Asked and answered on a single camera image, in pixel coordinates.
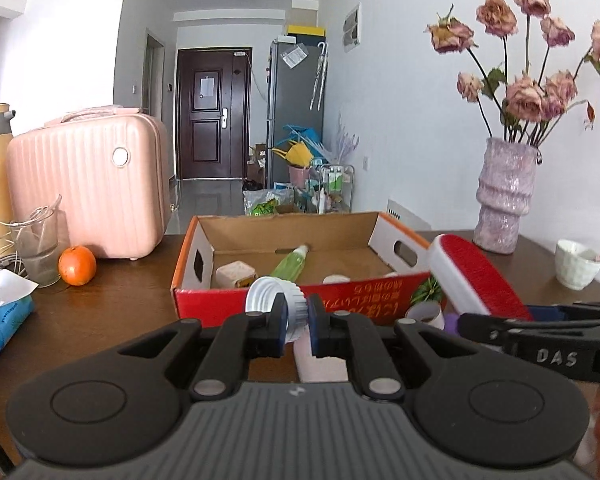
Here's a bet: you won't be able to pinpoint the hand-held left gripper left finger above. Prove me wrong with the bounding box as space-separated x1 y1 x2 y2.
117 292 289 402

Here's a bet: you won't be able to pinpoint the pink ribbed vase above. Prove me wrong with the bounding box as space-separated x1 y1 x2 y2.
473 137 543 255

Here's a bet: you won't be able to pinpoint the clear glass cup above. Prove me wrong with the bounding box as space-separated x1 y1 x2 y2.
9 205 63 288

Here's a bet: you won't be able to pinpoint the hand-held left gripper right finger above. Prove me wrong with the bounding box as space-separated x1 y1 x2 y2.
307 293 474 402

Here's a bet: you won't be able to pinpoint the tape roll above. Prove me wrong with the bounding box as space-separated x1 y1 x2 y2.
405 301 446 331

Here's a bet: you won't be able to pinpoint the white ribbed-cap jar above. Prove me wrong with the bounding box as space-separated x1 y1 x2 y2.
245 276 311 343

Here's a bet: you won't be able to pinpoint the orange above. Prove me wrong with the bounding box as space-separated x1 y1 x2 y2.
58 245 97 287

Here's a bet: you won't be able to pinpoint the red cardboard box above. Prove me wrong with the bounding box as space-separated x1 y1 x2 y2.
172 211 448 328

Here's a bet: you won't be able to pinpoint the red lint brush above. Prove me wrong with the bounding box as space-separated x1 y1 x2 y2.
427 234 533 322

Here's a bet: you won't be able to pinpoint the beige jar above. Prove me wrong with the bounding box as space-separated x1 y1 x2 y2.
215 261 258 290

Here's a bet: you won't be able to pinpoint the brown floor carton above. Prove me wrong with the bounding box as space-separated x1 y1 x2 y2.
249 144 268 188

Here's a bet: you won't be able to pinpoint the grey refrigerator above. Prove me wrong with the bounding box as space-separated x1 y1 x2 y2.
266 37 327 196

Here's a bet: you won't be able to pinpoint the clear folded umbrella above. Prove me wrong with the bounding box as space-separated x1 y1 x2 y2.
310 42 329 111

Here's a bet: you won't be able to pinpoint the white wall panel box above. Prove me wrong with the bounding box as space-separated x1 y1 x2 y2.
341 2 362 53

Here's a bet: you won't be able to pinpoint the pink box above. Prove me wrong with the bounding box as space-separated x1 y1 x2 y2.
294 330 350 383

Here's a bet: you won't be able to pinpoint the green spray bottle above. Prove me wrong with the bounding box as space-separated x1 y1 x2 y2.
270 243 311 282

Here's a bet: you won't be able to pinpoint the blue tissue pack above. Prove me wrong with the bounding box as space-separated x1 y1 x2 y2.
0 269 40 371

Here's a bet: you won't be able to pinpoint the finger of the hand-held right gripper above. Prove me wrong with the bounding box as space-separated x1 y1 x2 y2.
456 311 600 344
524 301 600 323

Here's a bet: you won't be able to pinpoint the dried pink roses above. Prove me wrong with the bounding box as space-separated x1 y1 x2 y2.
425 0 600 148

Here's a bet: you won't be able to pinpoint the dark brown door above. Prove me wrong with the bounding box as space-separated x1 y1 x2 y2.
176 47 253 181

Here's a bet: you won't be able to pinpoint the pink suitcase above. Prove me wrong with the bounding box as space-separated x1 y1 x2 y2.
7 105 173 261

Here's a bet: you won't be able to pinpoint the metal storage cart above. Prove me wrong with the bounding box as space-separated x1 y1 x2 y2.
307 164 355 213

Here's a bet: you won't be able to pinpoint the purple dried grass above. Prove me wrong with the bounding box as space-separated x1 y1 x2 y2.
330 115 361 166

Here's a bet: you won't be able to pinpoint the white ceramic cup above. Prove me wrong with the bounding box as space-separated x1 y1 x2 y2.
554 239 600 291

